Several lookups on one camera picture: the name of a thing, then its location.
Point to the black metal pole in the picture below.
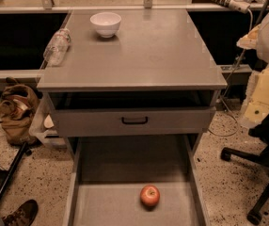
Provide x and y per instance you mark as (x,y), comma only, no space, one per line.
(14,165)

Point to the grey open middle drawer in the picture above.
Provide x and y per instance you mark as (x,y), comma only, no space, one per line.
(109,173)

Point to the red apple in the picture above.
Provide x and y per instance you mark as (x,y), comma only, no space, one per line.
(150,195)

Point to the white ceramic bowl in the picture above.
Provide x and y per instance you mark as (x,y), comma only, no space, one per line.
(106,24)

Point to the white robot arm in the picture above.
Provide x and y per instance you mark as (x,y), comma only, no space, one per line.
(258,39)

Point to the clear plastic storage bin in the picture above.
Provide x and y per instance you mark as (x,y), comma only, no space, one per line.
(43,128)

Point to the brown fabric bag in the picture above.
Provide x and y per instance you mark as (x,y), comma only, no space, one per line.
(18,106)

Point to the black drawer handle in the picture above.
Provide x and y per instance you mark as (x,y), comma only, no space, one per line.
(134,121)

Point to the brown leather shoe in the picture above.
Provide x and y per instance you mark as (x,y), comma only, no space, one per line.
(23,216)

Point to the grey top drawer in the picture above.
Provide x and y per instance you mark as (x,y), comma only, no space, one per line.
(93,114)

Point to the grey drawer cabinet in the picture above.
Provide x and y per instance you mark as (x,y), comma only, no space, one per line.
(154,50)

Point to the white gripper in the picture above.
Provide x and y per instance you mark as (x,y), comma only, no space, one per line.
(257,98)

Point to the clear plastic water bottle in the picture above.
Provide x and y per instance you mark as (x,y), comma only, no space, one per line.
(57,47)

